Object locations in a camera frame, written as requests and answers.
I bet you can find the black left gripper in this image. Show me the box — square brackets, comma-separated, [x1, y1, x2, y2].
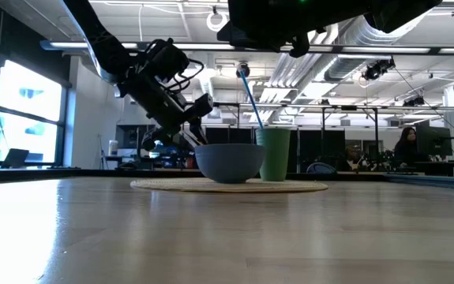
[117, 73, 215, 153]

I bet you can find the blue-grey bowl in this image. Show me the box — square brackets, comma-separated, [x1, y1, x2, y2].
[193, 143, 268, 185]

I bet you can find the blue straw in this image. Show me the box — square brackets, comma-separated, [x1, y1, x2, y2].
[237, 69, 265, 131]

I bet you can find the green cup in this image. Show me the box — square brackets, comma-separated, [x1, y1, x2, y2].
[254, 126, 292, 183]

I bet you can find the round woven placemat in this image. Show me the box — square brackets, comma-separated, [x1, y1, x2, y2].
[129, 177, 329, 195]

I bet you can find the round dark ceiling fixture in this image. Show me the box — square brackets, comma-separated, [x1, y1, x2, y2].
[235, 62, 251, 79]

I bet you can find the long overhead light bar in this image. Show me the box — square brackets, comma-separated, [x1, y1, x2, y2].
[39, 39, 454, 57]

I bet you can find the person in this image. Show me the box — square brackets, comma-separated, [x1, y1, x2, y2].
[392, 125, 420, 169]
[340, 145, 365, 172]

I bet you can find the open laptop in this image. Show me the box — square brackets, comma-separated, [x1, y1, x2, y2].
[0, 148, 31, 170]

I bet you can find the black desk monitor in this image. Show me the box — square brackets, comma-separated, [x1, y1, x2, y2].
[415, 125, 454, 158]

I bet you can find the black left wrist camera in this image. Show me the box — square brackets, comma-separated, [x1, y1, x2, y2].
[144, 37, 192, 82]

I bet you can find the black metal table frame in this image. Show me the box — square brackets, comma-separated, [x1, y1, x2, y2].
[0, 166, 454, 192]

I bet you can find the black hanging ceiling camera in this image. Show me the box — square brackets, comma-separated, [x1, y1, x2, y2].
[362, 58, 397, 82]

